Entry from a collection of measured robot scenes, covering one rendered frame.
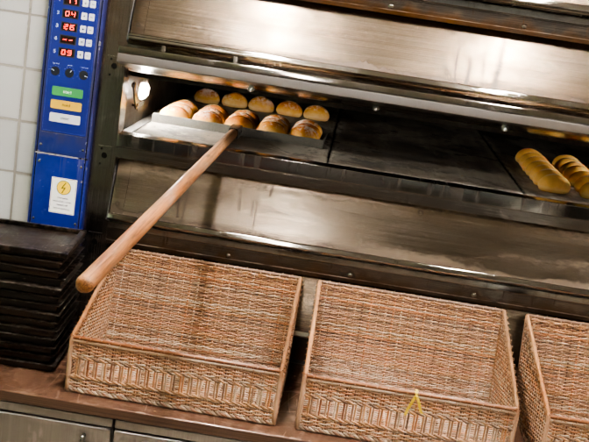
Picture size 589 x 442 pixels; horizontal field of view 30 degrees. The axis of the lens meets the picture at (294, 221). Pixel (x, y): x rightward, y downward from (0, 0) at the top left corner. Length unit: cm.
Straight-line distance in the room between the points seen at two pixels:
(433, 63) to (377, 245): 54
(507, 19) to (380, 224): 68
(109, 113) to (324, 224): 70
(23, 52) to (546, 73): 148
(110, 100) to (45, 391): 86
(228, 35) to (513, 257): 103
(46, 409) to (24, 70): 99
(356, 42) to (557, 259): 85
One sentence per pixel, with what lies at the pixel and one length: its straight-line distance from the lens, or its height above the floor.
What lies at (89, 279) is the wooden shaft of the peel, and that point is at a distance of 175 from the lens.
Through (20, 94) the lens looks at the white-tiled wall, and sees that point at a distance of 328.
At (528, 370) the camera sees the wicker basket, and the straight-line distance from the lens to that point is 313.
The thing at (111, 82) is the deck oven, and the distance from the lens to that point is 321.
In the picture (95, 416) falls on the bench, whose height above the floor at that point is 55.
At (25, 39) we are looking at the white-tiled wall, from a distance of 327.
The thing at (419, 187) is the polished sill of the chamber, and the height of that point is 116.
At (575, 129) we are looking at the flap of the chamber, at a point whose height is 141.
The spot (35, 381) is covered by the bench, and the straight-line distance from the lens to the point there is 296.
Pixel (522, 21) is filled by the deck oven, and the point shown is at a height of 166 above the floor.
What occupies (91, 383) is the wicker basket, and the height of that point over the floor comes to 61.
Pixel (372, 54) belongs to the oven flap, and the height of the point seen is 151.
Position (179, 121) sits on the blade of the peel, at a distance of 351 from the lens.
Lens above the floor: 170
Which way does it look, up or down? 13 degrees down
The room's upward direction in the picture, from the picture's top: 9 degrees clockwise
